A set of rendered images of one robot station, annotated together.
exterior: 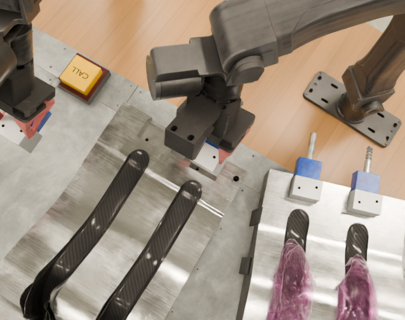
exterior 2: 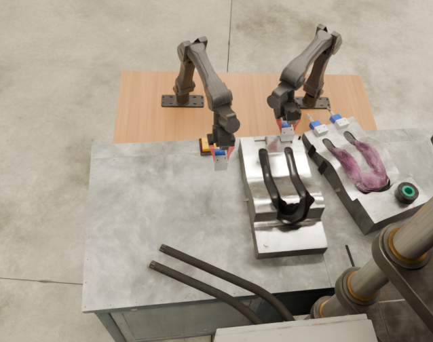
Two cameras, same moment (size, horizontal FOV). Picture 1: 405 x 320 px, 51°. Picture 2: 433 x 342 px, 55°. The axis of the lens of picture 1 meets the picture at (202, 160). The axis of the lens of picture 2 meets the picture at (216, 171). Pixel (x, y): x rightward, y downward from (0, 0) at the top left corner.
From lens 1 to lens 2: 1.20 m
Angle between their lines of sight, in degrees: 22
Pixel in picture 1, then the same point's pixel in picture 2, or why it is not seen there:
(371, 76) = (316, 79)
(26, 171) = (217, 191)
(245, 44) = (299, 73)
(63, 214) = (254, 182)
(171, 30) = not seen: hidden behind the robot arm
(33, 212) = (233, 201)
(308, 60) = not seen: hidden behind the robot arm
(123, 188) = (265, 164)
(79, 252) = (272, 188)
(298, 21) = (307, 62)
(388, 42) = (318, 64)
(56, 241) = (262, 188)
